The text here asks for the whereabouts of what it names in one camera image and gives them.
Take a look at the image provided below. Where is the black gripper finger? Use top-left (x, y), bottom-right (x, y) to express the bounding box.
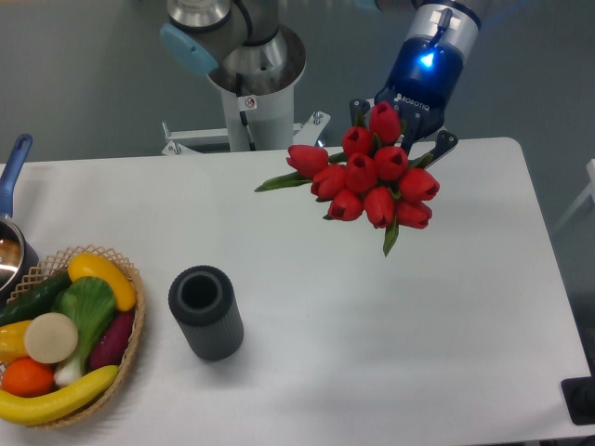
top-left (427, 130), bottom-right (458, 167)
top-left (350, 98), bottom-right (371, 128)

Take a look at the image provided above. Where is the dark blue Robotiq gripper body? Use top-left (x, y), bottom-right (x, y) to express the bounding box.
top-left (374, 38), bottom-right (463, 140)

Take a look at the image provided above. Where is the red tulip bouquet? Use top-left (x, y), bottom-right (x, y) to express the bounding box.
top-left (256, 101), bottom-right (440, 255)

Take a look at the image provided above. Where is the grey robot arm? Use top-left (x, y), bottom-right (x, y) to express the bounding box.
top-left (160, 1), bottom-right (490, 157)

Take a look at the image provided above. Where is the dark grey ribbed vase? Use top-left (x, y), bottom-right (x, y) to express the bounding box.
top-left (168, 265), bottom-right (245, 361)

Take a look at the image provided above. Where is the black device at table edge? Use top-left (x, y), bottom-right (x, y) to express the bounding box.
top-left (561, 376), bottom-right (594, 426)

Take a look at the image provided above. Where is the yellow squash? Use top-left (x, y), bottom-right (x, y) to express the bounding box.
top-left (67, 252), bottom-right (137, 311)

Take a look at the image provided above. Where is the green bok choy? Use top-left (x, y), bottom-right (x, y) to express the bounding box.
top-left (52, 277), bottom-right (115, 388)

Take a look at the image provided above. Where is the purple sweet potato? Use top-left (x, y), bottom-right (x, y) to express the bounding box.
top-left (88, 312), bottom-right (134, 371)

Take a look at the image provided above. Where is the woven wicker basket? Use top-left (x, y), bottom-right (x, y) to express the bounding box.
top-left (8, 245), bottom-right (146, 428)

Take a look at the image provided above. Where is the green cucumber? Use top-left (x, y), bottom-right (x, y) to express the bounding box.
top-left (1, 272), bottom-right (72, 326)

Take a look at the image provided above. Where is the beige round disc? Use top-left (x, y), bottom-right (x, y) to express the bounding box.
top-left (24, 312), bottom-right (78, 364)

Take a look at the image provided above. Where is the small yellow pepper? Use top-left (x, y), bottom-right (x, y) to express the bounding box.
top-left (0, 320), bottom-right (32, 364)

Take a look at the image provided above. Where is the orange fruit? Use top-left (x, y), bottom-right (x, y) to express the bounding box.
top-left (1, 358), bottom-right (54, 398)

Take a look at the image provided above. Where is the yellow banana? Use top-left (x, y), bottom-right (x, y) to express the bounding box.
top-left (1, 365), bottom-right (119, 426)

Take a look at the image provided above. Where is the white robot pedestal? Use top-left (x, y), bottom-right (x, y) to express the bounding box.
top-left (162, 85), bottom-right (331, 155)

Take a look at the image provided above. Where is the white frame at right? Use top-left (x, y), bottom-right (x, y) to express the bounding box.
top-left (554, 159), bottom-right (594, 230)

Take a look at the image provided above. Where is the blue handled saucepan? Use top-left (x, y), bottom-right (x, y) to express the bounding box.
top-left (1, 134), bottom-right (38, 307)

